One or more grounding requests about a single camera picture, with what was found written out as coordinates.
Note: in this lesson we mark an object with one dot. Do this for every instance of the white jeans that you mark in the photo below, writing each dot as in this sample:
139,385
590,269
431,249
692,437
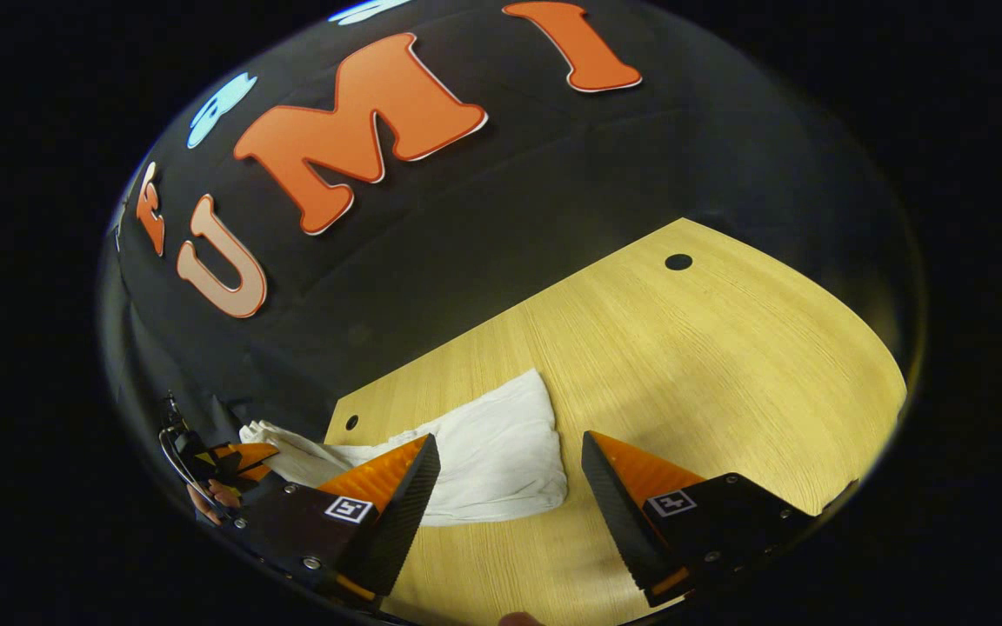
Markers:
501,452

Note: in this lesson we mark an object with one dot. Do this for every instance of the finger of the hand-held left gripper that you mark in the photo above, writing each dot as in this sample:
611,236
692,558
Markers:
244,455

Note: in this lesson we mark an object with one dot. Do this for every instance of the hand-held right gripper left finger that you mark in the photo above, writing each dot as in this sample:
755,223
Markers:
401,522

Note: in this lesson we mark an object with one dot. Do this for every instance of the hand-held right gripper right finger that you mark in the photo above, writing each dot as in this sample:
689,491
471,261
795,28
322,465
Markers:
618,513

